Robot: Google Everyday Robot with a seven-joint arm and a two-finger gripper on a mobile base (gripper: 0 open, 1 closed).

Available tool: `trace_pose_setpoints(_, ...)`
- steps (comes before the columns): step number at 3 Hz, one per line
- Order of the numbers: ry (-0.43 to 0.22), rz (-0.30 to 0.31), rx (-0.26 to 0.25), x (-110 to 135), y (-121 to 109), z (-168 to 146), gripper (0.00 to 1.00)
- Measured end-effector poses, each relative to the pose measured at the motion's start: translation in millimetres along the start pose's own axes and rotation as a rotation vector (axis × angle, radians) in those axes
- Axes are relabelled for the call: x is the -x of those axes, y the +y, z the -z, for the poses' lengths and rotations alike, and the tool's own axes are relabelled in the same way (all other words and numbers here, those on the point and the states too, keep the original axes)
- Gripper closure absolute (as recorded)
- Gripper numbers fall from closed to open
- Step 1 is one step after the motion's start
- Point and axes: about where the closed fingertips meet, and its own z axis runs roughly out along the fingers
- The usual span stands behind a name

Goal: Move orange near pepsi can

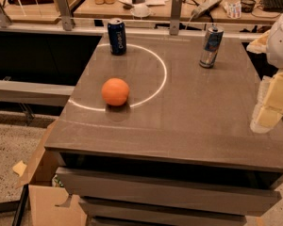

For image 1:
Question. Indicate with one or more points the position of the white power strip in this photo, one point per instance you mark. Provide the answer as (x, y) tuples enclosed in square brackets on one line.
[(201, 9)]

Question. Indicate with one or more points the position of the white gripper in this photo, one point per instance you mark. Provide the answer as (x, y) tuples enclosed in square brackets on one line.
[(281, 46)]

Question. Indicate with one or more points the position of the white striped cup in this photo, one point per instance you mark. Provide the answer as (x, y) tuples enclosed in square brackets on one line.
[(233, 10)]

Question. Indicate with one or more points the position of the blue pepsi can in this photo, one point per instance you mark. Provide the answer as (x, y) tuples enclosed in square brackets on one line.
[(116, 35)]

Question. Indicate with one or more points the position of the metal rail bracket middle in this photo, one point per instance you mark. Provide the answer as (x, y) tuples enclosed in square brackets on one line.
[(65, 15)]

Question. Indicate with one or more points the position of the cardboard box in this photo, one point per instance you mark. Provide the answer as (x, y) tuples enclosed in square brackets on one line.
[(49, 205)]

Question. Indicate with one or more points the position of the metal rail bracket right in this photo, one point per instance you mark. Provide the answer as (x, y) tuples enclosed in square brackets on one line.
[(175, 17)]

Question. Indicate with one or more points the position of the orange fruit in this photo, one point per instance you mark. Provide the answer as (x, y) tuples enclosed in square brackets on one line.
[(115, 91)]

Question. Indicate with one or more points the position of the grey drawer cabinet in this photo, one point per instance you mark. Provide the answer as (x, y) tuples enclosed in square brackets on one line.
[(179, 151)]

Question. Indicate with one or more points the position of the silver blue energy drink can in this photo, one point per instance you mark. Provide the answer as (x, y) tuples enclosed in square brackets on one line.
[(211, 46)]

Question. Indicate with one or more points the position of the black mesh cup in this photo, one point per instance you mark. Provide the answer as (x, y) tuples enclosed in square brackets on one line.
[(247, 6)]

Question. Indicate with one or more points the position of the white bowl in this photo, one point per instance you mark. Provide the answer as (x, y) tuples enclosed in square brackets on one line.
[(141, 11)]

